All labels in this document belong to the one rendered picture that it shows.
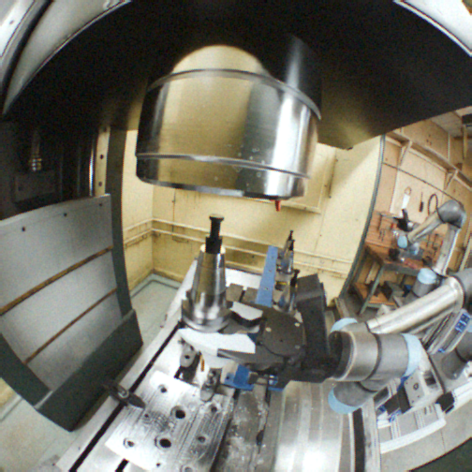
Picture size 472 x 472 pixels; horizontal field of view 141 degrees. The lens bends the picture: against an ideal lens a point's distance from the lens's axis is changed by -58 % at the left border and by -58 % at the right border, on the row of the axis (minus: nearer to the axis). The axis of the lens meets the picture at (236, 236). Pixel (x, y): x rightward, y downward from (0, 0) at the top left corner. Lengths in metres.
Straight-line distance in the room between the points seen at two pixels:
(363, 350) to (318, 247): 1.06
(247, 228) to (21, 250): 1.15
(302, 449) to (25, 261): 1.00
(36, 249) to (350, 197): 1.40
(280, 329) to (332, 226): 1.05
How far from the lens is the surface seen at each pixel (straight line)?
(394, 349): 0.31
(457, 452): 0.69
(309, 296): 0.19
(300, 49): 0.15
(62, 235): 0.56
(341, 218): 1.26
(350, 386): 0.37
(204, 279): 0.20
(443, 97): 0.20
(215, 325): 0.23
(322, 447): 0.91
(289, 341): 0.24
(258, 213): 1.21
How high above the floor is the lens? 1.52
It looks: 19 degrees down
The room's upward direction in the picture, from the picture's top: 9 degrees clockwise
